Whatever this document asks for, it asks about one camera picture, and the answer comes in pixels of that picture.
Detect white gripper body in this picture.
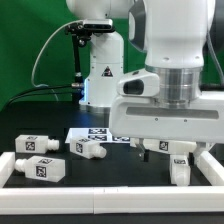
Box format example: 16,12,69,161
109,91,224,144

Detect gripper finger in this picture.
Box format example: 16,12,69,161
193,142,207,164
138,138,149,162

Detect white square tabletop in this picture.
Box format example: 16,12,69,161
129,137,214,160

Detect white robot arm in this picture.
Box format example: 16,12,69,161
66,0,224,161

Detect white marker sheet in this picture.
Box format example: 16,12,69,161
65,128,130,143

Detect white U-shaped fence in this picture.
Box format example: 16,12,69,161
0,152,224,215

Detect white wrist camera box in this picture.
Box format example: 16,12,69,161
116,69,160,97

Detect black cables on table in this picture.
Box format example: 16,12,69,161
6,83,84,106

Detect camera on black stand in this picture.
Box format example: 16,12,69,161
65,19,115,88

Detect grey camera cable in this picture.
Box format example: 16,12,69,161
30,19,84,88

